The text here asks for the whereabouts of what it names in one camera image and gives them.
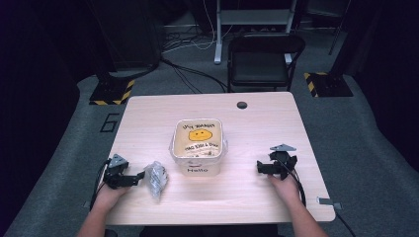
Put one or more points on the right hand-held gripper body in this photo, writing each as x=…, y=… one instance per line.
x=284, y=161

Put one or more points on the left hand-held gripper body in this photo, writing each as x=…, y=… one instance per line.
x=116, y=168

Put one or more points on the clear plastic bag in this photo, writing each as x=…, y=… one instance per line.
x=156, y=179

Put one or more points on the person's left hand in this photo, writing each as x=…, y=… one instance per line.
x=108, y=195

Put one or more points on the person's right hand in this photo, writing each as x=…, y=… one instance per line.
x=286, y=189

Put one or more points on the metal table edge clamp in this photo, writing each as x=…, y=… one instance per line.
x=326, y=201

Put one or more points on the black stand base striped edge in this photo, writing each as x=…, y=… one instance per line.
x=110, y=92
x=327, y=85

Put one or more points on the black folding chair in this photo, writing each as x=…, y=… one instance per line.
x=263, y=65

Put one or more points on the white metal desk frame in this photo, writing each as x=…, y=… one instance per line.
x=218, y=39

